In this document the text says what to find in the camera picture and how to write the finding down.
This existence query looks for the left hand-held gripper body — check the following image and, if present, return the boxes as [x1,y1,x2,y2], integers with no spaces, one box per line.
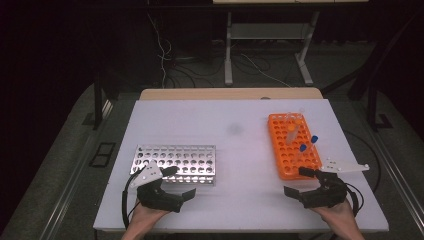
[129,159,185,214]

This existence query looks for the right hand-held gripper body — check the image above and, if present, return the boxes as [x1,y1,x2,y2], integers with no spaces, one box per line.
[301,158,371,210]

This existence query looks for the orange plastic tube rack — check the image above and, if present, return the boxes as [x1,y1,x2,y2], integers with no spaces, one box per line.
[267,112,323,181]

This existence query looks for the silver metal tube rack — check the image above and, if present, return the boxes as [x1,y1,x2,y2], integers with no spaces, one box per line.
[129,144,217,186]

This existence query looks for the person's left hand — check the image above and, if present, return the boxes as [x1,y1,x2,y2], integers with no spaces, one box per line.
[129,200,173,232]

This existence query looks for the person's right hand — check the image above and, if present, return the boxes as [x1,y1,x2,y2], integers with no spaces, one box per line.
[311,199,358,232]

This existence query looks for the wooden table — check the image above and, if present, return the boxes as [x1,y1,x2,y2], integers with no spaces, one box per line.
[139,87,324,101]

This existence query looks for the black stand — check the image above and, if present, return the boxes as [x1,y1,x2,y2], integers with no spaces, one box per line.
[92,71,114,132]
[321,9,424,133]

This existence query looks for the black floor frame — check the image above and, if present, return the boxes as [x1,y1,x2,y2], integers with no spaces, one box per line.
[88,142,117,169]

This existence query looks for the aluminium floor rail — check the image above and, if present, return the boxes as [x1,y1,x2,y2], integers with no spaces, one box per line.
[39,99,114,240]
[370,126,424,228]

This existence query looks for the black floor cables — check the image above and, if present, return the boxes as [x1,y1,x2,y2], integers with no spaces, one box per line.
[164,54,301,89]

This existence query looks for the white floor cable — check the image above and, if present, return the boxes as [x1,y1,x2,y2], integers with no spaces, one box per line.
[240,52,292,89]

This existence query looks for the white hanging cable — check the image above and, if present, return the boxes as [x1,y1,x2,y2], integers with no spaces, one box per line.
[146,11,173,89]

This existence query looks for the white metal stand frame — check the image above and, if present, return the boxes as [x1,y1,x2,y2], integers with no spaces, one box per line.
[224,11,321,87]

